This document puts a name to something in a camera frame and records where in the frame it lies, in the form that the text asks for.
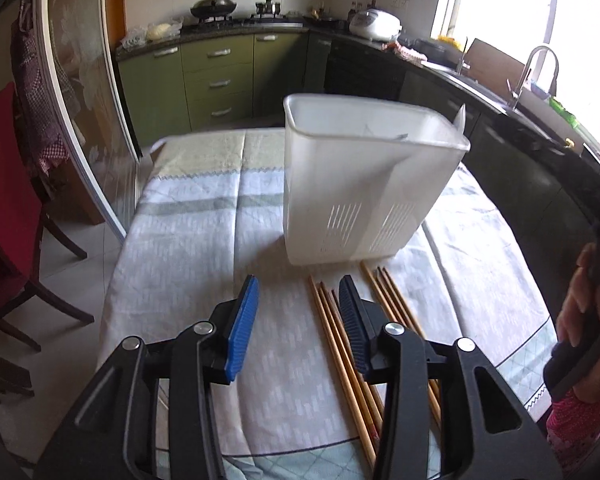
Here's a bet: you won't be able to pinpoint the glass sliding door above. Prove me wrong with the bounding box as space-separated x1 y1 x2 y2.
33 0 140 240

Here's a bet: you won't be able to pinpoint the wooden chopstick four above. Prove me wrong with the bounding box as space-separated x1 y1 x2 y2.
360 259 442 430

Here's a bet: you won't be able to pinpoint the wooden chopstick three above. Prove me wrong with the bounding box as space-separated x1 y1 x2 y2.
330 289 351 330

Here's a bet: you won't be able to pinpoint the checkered hanging apron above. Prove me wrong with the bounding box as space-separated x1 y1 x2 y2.
10 0 69 177

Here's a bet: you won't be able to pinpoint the wooden cutting board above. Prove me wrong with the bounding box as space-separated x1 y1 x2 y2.
465 38 524 98

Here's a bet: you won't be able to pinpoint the small black pot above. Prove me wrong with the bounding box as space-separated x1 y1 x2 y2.
256 0 282 20

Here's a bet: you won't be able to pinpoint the wooden chopstick one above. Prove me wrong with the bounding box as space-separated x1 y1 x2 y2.
308 276 376 468

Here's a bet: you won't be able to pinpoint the red wooden chair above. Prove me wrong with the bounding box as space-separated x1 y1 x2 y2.
0 82 94 352

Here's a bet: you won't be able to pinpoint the pink sleeve forearm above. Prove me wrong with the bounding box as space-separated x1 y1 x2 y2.
546 391 600 474

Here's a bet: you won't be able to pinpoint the patterned light tablecloth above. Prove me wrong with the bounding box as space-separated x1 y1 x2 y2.
99 129 556 479

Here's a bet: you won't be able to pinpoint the person right hand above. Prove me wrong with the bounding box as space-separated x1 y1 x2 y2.
557 244 600 347

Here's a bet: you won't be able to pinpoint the white rice cooker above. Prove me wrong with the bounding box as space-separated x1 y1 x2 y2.
349 9 402 42

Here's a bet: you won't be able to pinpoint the wooden chopstick two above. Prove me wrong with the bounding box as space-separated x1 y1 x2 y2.
317 282 384 446

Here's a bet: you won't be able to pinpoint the green kitchen cabinets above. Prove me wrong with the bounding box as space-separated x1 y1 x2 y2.
119 29 332 148

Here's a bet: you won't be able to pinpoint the black wok with lid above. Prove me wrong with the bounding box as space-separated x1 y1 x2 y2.
189 0 237 21

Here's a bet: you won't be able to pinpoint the white plastic utensil holder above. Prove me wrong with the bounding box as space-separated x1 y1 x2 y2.
283 93 470 266

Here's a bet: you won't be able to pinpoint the chrome kitchen faucet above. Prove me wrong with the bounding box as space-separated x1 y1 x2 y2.
506 44 560 108

